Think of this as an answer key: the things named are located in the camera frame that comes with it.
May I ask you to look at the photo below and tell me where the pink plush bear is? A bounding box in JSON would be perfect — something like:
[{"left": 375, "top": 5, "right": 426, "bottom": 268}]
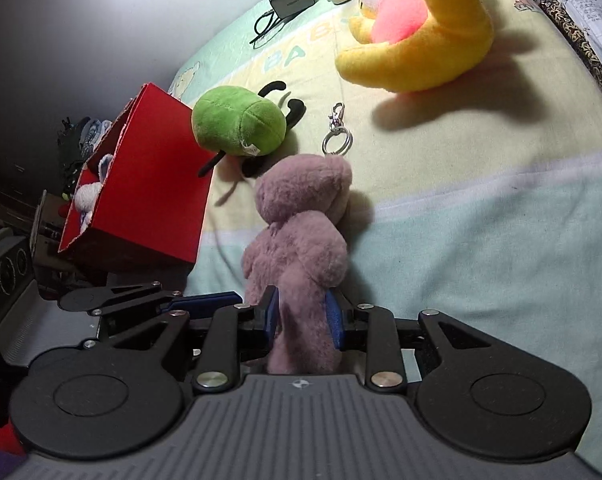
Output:
[{"left": 241, "top": 154, "right": 352, "bottom": 375}]

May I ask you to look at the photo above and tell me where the white plush sheep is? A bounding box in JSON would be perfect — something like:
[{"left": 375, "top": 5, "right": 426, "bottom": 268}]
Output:
[{"left": 74, "top": 154, "right": 114, "bottom": 233}]

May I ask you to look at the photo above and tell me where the green plush toy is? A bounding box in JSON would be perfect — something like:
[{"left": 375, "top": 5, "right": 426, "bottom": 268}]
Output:
[{"left": 191, "top": 80, "right": 307, "bottom": 178}]

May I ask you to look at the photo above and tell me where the yellow tiger plush toy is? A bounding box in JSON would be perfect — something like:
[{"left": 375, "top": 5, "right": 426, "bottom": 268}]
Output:
[{"left": 335, "top": 0, "right": 494, "bottom": 93}]

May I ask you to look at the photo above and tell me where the red cardboard box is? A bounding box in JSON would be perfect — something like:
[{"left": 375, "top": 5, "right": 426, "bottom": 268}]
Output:
[{"left": 59, "top": 84, "right": 213, "bottom": 273}]

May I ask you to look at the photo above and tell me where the baby print blanket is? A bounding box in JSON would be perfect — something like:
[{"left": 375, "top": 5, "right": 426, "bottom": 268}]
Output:
[{"left": 170, "top": 0, "right": 602, "bottom": 472}]

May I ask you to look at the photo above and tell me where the silver keychain ring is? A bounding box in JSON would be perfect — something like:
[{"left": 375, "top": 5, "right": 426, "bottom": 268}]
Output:
[{"left": 320, "top": 102, "right": 355, "bottom": 157}]

